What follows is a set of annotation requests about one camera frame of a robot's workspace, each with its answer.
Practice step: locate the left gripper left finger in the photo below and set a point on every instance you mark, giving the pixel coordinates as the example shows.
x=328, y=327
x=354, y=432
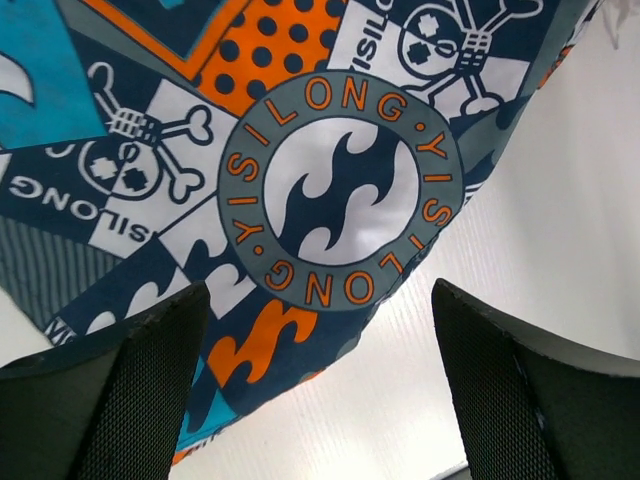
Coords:
x=109, y=405

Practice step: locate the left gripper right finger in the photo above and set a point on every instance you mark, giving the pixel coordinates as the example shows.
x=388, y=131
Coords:
x=531, y=404

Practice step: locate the blue patterned shorts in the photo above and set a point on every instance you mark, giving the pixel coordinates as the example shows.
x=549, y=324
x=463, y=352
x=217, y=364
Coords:
x=300, y=158

